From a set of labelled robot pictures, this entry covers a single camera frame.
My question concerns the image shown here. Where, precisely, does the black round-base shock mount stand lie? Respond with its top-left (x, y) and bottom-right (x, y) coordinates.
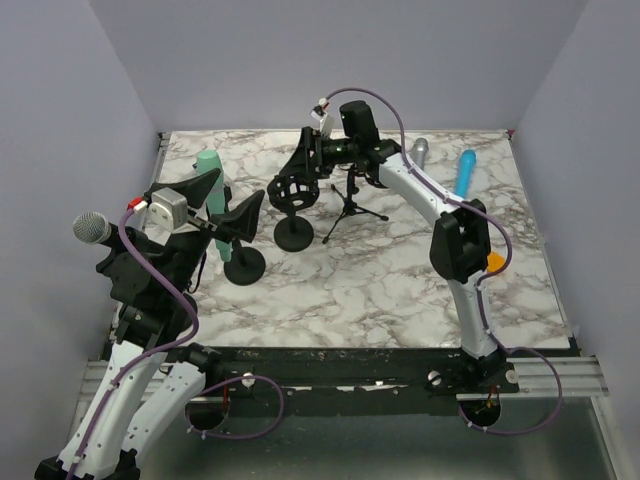
top-left (267, 173), bottom-right (320, 253)

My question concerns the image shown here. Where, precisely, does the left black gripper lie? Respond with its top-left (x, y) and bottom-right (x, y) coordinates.
top-left (164, 168), bottom-right (264, 295)

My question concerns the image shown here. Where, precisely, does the teal microphone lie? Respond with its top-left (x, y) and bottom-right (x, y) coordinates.
top-left (195, 149), bottom-right (234, 264)

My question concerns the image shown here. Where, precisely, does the orange tape measure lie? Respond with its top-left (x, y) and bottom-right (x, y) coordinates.
top-left (487, 251), bottom-right (506, 274)

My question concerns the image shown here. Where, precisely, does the black tripod shock mount stand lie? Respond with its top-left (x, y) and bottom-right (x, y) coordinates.
top-left (322, 164), bottom-right (389, 244)

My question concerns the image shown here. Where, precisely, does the black round-base clip stand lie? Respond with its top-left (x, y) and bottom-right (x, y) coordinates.
top-left (223, 240), bottom-right (266, 286)

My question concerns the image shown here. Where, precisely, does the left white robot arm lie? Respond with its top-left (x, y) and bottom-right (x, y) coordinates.
top-left (34, 168), bottom-right (265, 479)

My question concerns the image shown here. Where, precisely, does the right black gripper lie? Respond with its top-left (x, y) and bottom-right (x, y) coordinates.
top-left (278, 128), bottom-right (357, 183)

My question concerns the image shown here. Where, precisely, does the grey microphone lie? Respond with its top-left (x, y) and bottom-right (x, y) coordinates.
top-left (410, 137), bottom-right (430, 170)

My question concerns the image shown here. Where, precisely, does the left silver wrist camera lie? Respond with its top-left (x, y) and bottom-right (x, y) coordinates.
top-left (128, 187), bottom-right (188, 233)

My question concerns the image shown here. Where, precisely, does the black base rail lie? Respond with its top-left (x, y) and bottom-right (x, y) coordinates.
top-left (149, 344), bottom-right (521, 419)

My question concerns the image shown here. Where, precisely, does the blue microphone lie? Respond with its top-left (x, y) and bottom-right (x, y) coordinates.
top-left (454, 149), bottom-right (477, 198)

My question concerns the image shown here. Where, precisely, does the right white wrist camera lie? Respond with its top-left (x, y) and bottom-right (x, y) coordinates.
top-left (310, 98), bottom-right (334, 138)

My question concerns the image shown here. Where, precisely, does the black microphone silver grille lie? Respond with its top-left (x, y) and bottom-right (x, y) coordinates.
top-left (73, 212), bottom-right (119, 248)

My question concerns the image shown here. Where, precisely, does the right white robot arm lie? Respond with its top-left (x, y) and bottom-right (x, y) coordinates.
top-left (267, 98), bottom-right (506, 392)

